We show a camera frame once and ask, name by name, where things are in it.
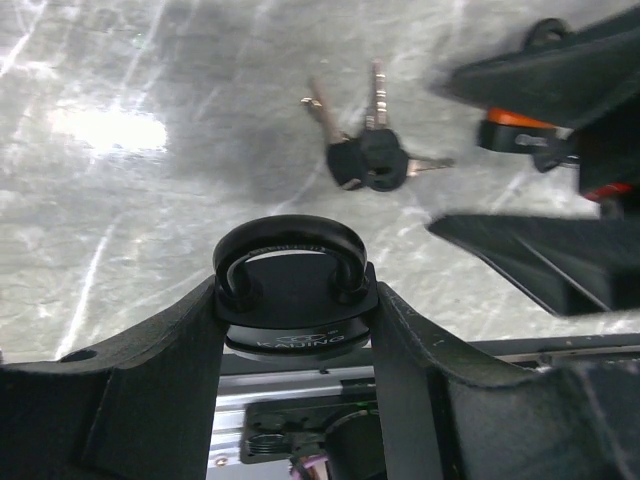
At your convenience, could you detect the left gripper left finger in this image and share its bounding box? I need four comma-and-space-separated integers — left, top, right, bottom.
1, 280, 225, 479

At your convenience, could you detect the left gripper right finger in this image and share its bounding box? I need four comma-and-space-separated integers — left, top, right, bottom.
371, 284, 639, 479

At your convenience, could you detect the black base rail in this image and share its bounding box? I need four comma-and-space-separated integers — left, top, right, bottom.
204, 337, 640, 480

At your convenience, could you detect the black padlock with keys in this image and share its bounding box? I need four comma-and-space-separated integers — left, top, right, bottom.
212, 215, 378, 364

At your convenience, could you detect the orange black padlock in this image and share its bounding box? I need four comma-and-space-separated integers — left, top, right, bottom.
476, 18, 578, 173

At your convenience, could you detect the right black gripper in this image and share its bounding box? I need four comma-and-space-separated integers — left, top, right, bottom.
427, 6, 639, 316

